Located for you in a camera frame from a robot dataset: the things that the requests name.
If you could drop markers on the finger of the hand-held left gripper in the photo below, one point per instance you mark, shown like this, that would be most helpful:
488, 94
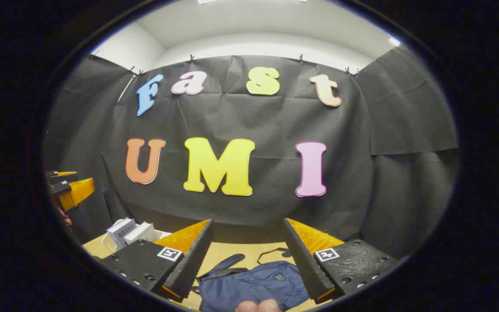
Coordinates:
63, 173
78, 193

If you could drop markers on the blue schoolbag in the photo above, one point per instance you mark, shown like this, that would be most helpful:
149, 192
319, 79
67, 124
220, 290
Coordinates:
254, 281

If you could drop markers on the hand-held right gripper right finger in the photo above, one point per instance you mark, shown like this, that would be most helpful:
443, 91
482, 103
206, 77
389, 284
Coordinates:
305, 260

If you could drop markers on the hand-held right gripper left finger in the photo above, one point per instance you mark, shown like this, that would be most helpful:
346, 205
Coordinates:
194, 260

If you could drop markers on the white bookshelf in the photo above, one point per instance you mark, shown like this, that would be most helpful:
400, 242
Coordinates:
110, 248

